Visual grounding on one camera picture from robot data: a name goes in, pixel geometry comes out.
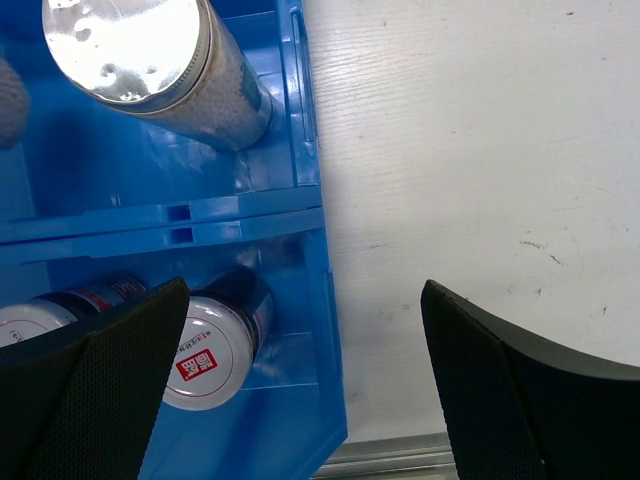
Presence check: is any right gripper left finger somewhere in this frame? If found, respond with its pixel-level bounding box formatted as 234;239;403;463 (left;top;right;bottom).
1;277;190;479

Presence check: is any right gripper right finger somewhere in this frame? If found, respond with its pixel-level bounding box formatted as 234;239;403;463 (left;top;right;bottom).
421;280;639;479

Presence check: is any short spice jar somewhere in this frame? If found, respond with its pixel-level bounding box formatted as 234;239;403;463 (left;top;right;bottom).
163;266;274;411
1;274;147;347

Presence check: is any tall silver-capped shaker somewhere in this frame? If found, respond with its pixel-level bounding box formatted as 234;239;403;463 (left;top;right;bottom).
42;0;274;151
0;57;30;149

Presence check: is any blue near storage bin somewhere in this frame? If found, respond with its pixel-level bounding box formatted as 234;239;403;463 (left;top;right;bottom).
1;208;347;479

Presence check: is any blue storage bin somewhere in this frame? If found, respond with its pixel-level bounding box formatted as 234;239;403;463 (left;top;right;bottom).
1;208;347;479
1;1;322;244

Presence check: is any blue middle storage bin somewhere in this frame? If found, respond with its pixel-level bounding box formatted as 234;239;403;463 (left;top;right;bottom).
1;1;322;244

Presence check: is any front aluminium frame rail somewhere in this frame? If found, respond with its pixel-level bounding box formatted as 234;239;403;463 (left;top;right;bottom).
313;433;458;479

